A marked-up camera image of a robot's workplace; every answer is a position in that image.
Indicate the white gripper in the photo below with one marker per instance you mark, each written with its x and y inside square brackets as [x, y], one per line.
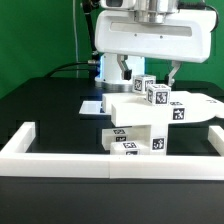
[184, 36]

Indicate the white tagged cube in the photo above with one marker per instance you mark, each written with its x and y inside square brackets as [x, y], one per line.
[141, 82]
[158, 94]

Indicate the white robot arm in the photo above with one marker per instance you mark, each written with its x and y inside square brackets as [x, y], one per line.
[154, 12]

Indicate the white marker sheet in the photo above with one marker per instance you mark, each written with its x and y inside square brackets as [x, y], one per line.
[91, 108]

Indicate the white U-shaped fence frame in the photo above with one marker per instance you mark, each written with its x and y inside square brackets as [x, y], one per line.
[15, 160]

